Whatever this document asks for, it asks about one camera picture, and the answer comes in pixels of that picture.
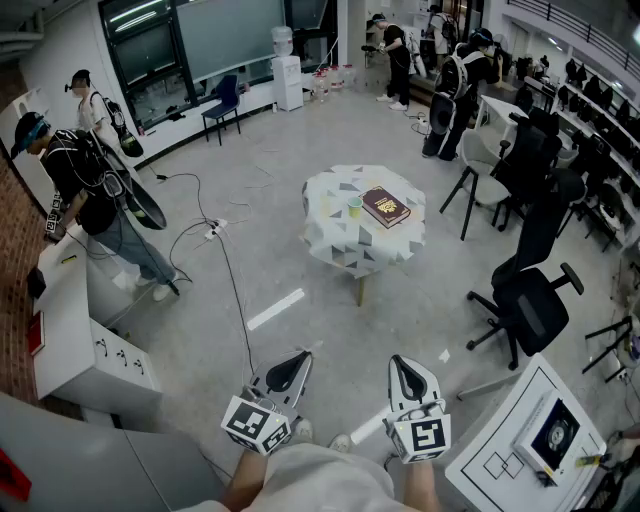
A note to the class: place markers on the person's left shoe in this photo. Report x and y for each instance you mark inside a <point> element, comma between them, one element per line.
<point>303,430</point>

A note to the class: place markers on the person's right forearm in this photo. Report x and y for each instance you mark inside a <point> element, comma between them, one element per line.
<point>422,487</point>

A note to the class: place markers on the black railing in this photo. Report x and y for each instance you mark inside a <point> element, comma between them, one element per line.
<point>575,27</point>

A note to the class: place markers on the white desk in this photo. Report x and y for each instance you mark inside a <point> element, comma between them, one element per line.
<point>500,112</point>

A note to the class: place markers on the white table with black lines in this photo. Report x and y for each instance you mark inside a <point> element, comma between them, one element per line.
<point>490,450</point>

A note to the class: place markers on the small black box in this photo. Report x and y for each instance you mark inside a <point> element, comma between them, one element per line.
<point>36,282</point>

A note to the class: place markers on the red book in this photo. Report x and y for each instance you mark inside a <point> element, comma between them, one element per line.
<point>36,332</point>

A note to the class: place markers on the white power strip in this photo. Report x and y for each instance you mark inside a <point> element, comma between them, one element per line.
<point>216,227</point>

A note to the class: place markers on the person's right shoe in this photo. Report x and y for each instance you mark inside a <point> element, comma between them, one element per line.
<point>340,443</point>

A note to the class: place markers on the maroon hardcover book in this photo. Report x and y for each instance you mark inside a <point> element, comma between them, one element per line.
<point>384,206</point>

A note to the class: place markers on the person's left forearm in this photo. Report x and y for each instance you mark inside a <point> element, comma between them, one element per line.
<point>247,480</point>

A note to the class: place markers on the white box with dark picture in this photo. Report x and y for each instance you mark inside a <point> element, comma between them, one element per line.
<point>550,432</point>

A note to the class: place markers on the row of clear water bottles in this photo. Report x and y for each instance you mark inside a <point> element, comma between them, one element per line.
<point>332,82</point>

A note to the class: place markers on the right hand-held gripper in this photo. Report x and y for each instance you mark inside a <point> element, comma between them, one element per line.
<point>425,435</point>

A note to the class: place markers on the grey cabinet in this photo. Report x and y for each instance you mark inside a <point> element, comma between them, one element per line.
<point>100,465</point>

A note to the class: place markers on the white drawer cabinet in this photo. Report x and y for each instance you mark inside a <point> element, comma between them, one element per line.
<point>65,330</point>

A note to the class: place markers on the green paper cup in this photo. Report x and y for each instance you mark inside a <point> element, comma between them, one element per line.
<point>354,206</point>

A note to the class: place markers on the white water dispenser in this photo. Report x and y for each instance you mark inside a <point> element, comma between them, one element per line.
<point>287,80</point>

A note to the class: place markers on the black office chair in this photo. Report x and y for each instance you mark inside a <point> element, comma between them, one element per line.
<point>537,310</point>
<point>530,150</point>

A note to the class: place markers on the grey chair with black legs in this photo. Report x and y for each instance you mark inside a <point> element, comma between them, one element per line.
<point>480,185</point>

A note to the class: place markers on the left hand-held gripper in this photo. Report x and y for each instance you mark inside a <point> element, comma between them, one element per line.
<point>255,425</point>

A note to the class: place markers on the black framed window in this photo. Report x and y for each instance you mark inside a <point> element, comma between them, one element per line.
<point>150,50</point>

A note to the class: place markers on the person's shoe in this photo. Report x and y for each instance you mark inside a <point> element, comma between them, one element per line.
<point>340,443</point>
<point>303,430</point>

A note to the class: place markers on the blue chair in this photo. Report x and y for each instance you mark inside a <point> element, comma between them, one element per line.
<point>225,100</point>

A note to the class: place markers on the person's light shirt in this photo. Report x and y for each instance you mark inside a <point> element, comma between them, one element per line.
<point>310,480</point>

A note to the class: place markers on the black tripod stand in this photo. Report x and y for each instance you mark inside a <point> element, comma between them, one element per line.
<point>607,345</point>

